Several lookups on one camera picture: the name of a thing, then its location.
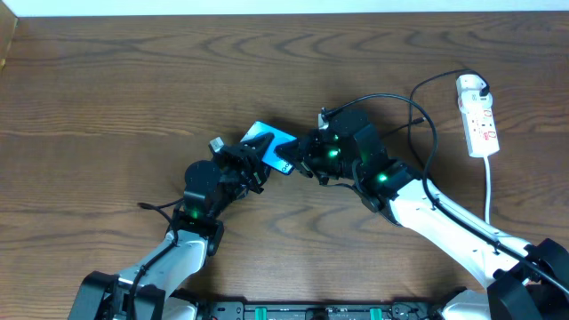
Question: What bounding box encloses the white power strip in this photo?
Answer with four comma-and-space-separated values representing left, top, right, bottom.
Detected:
461, 108, 500, 158

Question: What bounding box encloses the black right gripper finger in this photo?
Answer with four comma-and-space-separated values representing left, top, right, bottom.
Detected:
276, 137, 311, 167
293, 159, 314, 179

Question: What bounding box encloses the blue Galaxy smartphone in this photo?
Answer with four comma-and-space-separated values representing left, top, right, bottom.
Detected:
241, 121, 297, 175

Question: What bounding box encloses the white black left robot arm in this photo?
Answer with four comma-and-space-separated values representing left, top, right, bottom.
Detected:
69, 132, 275, 319

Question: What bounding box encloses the white power strip cord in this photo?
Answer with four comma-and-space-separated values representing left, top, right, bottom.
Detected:
483, 155, 493, 226

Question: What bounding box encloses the white USB charger adapter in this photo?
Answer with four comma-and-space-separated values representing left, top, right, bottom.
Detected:
456, 74, 493, 114

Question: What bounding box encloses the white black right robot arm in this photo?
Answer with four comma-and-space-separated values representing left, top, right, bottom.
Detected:
276, 110, 568, 319

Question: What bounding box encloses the black USB charging cable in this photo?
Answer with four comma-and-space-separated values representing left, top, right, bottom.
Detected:
380, 68, 492, 172

